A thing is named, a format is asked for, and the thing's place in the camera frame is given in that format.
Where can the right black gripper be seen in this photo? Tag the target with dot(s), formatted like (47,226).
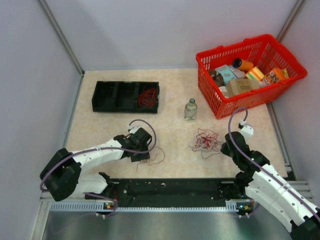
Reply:
(224,149)

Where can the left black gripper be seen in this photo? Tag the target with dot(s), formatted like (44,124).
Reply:
(143,156)

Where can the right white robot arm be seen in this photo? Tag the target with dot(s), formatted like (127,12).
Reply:
(259,181)

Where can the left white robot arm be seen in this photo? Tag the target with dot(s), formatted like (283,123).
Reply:
(67,173)

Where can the black three-compartment tray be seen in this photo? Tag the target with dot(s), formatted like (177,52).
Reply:
(126,97)

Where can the clear glass soda bottle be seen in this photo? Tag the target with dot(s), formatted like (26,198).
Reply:
(190,110)

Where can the brown cardboard box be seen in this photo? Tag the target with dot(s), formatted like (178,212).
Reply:
(241,85)

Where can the brown round item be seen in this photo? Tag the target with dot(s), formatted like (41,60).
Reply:
(216,77)

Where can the yellow sponge pack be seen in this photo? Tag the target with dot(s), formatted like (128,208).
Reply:
(255,73)

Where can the light blue package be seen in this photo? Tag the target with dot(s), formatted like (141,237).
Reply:
(226,73)

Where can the orange snack packet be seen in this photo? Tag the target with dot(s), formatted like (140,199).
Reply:
(274,76)

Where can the orange bottle with dark cap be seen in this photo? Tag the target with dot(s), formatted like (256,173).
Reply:
(241,64)

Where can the red plastic shopping basket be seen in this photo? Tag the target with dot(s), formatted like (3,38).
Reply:
(260,60)

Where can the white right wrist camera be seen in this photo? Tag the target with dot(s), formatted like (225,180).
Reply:
(246,130)

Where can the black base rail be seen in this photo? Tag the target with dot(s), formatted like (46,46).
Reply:
(173,192)

